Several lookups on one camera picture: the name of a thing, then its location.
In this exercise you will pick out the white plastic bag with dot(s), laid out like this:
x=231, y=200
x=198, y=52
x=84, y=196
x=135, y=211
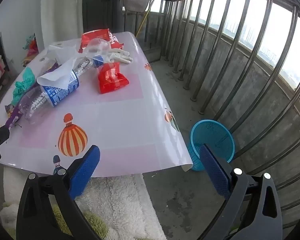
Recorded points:
x=60, y=52

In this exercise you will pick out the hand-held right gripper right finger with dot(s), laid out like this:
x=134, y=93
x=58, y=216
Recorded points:
x=213, y=172

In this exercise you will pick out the red snack wrapper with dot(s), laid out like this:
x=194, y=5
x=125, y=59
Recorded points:
x=110, y=80

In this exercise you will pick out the concrete block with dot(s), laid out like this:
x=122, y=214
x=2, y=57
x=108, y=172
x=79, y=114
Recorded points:
x=153, y=53

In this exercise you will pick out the metal balcony railing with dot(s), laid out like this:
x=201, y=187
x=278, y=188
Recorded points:
x=201, y=110

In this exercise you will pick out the dark grey cabinet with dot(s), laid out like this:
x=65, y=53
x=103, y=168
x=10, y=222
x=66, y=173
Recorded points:
x=100, y=15

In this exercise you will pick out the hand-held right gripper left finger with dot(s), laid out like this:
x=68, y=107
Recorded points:
x=86, y=172

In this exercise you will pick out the teal glove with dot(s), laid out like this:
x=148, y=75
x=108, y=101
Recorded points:
x=22, y=85

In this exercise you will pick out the red and white snack bag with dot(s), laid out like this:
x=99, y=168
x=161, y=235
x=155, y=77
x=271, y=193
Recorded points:
x=95, y=35

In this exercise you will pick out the hanging grey cloth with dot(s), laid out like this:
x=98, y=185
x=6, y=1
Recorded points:
x=137, y=1

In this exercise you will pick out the purple snack wrapper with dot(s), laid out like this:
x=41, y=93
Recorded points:
x=11, y=118

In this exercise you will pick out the white tissue paper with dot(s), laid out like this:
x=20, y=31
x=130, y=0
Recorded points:
x=57, y=76

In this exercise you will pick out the crushed clear plastic bottle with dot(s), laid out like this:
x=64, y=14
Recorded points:
x=97, y=46

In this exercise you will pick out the pile of colourful toys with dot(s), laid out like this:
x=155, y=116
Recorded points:
x=31, y=47

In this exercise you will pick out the yellow broom stick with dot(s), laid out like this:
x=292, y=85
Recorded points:
x=143, y=21

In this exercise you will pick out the blue mesh wastebasket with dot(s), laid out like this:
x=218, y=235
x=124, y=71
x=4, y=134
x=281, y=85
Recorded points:
x=215, y=130

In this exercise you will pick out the small ribbed plastic bottle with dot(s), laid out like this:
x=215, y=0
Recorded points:
x=83, y=66

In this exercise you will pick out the large blue label plastic bottle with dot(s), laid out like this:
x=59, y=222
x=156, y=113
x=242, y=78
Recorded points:
x=60, y=92

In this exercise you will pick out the white glove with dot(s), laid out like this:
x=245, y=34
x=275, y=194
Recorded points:
x=121, y=56

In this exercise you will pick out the white fluffy rug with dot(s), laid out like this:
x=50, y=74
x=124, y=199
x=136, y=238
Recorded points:
x=115, y=200

